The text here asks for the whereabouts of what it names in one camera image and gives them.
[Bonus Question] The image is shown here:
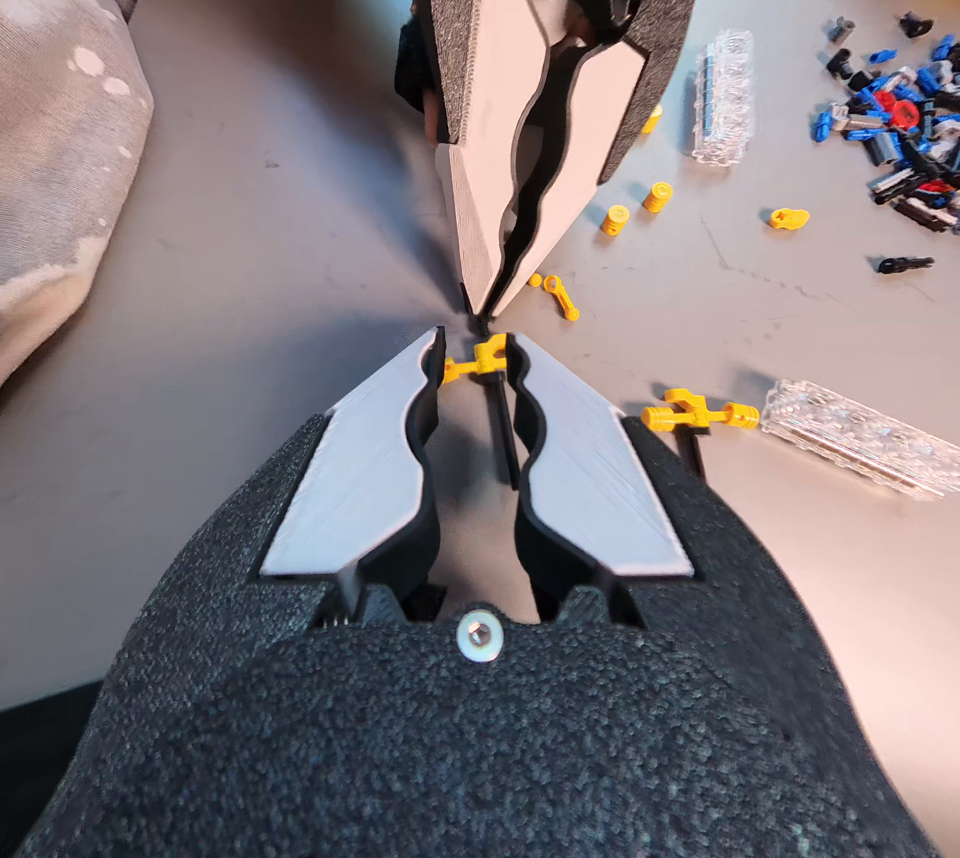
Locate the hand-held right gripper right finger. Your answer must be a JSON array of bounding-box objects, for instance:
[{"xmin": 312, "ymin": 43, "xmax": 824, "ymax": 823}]
[{"xmin": 506, "ymin": 332, "xmax": 695, "ymax": 580}]

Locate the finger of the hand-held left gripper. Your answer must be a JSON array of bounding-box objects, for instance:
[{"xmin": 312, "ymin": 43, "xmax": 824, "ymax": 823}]
[
  {"xmin": 435, "ymin": 0, "xmax": 556, "ymax": 318},
  {"xmin": 486, "ymin": 41, "xmax": 651, "ymax": 319}
]

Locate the yellow piston crank assembly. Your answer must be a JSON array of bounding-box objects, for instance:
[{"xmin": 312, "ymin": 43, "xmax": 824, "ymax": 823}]
[
  {"xmin": 442, "ymin": 333, "xmax": 524, "ymax": 492},
  {"xmin": 641, "ymin": 388, "xmax": 761, "ymax": 478}
]

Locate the short black pin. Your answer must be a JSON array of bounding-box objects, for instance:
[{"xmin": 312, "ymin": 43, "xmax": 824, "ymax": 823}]
[{"xmin": 457, "ymin": 283, "xmax": 490, "ymax": 336}]

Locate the person's grey speckled sweatshirt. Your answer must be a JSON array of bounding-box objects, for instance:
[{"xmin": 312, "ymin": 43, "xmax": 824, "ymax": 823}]
[{"xmin": 0, "ymin": 0, "xmax": 156, "ymax": 387}]

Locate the dark cloth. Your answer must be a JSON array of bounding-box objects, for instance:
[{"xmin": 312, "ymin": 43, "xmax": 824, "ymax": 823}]
[{"xmin": 0, "ymin": 678, "xmax": 106, "ymax": 858}]

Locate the grey desk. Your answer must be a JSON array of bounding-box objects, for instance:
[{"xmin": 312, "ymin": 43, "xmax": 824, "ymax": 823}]
[{"xmin": 0, "ymin": 0, "xmax": 960, "ymax": 858}]

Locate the transparent cylinder block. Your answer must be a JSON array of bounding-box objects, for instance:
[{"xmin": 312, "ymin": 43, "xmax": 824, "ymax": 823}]
[
  {"xmin": 759, "ymin": 378, "xmax": 960, "ymax": 501},
  {"xmin": 691, "ymin": 29, "xmax": 755, "ymax": 165}
]

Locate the pile of mixed building parts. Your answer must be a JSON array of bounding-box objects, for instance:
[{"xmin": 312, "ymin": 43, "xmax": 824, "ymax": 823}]
[{"xmin": 810, "ymin": 33, "xmax": 960, "ymax": 233}]

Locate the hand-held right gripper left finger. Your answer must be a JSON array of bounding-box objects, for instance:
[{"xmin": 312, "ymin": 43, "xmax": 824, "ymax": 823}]
[{"xmin": 257, "ymin": 326, "xmax": 446, "ymax": 580}]

